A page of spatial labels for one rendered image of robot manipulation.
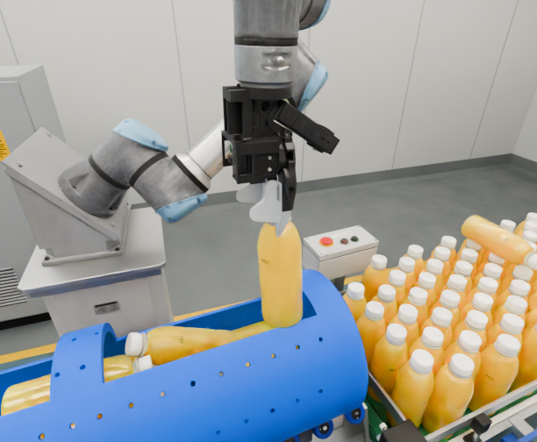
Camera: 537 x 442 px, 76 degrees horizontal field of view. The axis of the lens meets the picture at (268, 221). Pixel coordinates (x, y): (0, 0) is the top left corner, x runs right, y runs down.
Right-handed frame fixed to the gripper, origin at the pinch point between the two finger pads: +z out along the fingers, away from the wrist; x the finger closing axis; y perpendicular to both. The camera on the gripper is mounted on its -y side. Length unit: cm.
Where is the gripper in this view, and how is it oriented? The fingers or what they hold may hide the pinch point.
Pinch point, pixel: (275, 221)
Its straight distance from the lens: 53.2
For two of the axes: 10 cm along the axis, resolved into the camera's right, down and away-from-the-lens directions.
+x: 3.8, 4.6, -8.0
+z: -0.2, 8.7, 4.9
